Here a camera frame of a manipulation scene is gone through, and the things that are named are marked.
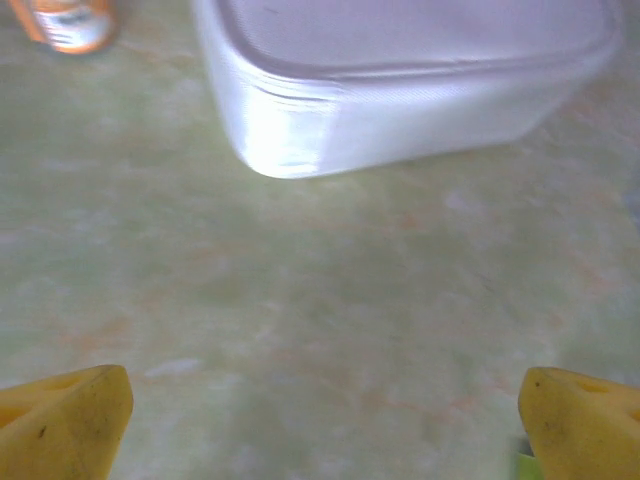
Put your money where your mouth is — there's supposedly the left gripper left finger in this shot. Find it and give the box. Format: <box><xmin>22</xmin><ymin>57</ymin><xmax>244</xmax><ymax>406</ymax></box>
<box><xmin>0</xmin><ymin>364</ymin><xmax>135</xmax><ymax>480</ymax></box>

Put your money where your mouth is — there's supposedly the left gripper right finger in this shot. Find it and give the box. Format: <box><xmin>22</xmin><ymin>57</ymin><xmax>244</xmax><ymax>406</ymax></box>
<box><xmin>518</xmin><ymin>367</ymin><xmax>640</xmax><ymax>480</ymax></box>

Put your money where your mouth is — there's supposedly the white zip case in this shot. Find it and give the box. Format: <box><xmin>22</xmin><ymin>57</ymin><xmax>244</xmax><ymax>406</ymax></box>
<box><xmin>191</xmin><ymin>0</ymin><xmax>626</xmax><ymax>180</ymax></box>

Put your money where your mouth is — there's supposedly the orange labelled pill bottle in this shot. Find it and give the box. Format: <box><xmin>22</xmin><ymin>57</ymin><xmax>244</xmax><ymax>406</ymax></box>
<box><xmin>8</xmin><ymin>0</ymin><xmax>120</xmax><ymax>56</ymax></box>

